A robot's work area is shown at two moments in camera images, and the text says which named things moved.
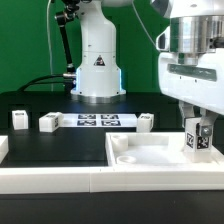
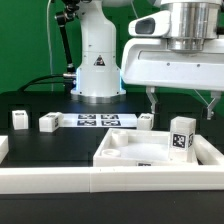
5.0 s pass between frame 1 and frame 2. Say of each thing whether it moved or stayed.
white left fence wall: stayed
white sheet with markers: stayed
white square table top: moved
